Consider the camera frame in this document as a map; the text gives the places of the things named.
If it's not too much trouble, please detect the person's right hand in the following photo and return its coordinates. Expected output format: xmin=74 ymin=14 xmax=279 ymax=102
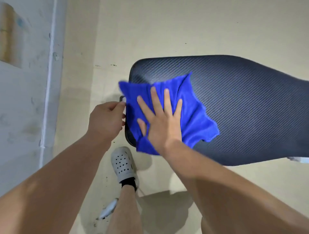
xmin=136 ymin=86 xmax=184 ymax=155

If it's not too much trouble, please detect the person's left forearm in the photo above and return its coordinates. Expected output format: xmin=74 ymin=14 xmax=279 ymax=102
xmin=0 ymin=131 xmax=114 ymax=234

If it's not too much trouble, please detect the black sock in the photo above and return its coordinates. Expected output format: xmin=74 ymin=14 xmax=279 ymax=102
xmin=120 ymin=177 xmax=138 ymax=192

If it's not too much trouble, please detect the white chair base leg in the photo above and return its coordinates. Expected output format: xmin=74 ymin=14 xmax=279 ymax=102
xmin=97 ymin=198 xmax=119 ymax=220

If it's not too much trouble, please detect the white perforated clog shoe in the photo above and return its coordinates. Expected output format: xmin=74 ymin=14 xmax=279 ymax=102
xmin=111 ymin=147 xmax=140 ymax=191

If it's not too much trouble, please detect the person's right forearm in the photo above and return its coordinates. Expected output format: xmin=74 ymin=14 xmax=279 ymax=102
xmin=159 ymin=139 xmax=309 ymax=234

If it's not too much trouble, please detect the person's left hand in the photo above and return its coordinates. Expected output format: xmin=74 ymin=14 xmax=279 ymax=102
xmin=87 ymin=101 xmax=126 ymax=144

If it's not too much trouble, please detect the blue microfiber cloth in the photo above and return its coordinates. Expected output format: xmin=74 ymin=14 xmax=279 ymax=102
xmin=118 ymin=72 xmax=220 ymax=156

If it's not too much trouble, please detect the white wall pipe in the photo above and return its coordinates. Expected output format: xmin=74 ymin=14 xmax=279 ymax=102
xmin=39 ymin=0 xmax=59 ymax=169

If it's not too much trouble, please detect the person's left leg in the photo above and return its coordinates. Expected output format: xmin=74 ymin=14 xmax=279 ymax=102
xmin=106 ymin=184 xmax=143 ymax=234

